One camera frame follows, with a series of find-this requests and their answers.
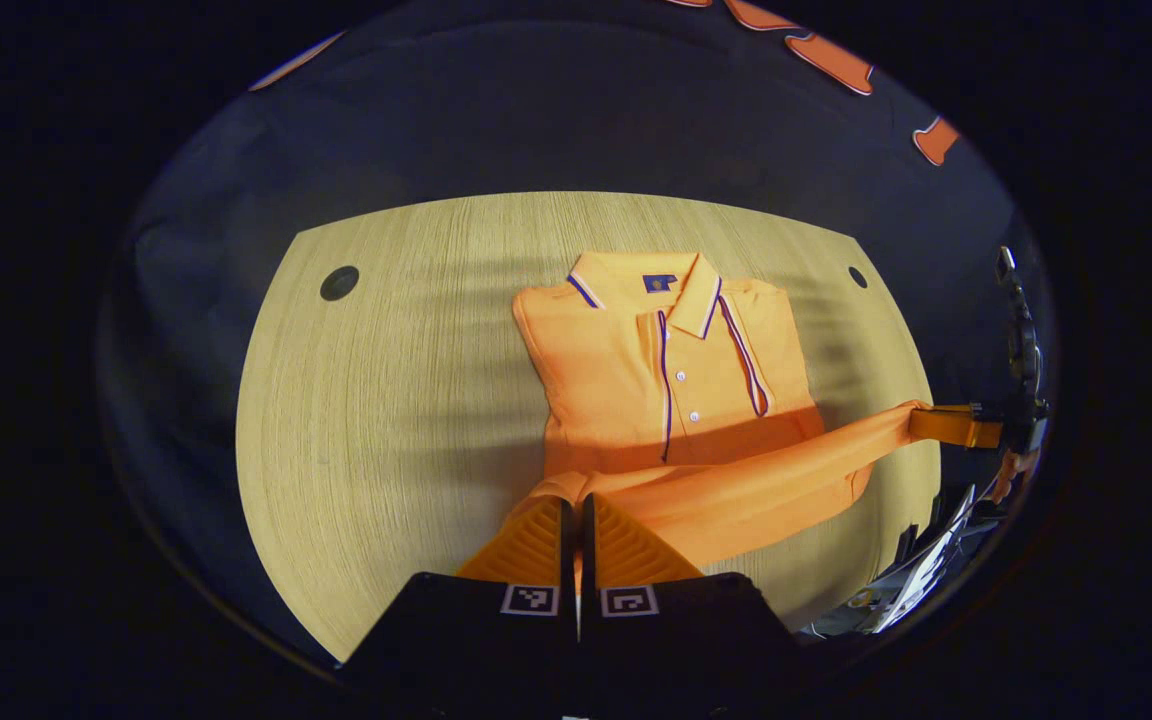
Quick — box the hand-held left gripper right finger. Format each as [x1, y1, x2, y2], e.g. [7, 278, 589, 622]
[578, 493, 807, 703]

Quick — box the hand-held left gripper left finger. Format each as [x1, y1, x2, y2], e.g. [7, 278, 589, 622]
[336, 495, 579, 703]

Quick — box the orange T-shirt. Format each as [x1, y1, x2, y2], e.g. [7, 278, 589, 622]
[511, 250, 937, 571]

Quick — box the black backdrop cloth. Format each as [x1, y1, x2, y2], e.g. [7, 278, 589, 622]
[96, 0, 1057, 481]

